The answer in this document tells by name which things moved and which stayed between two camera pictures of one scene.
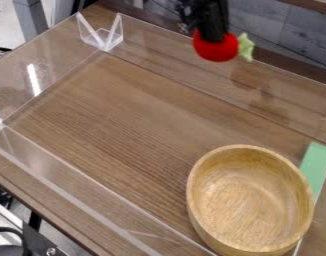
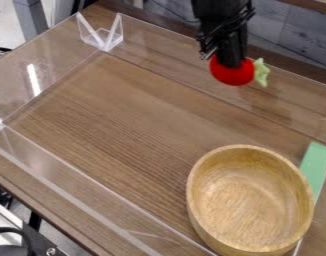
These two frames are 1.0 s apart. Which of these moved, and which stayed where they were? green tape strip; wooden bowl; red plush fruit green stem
Moved: red plush fruit green stem
Stayed: wooden bowl; green tape strip
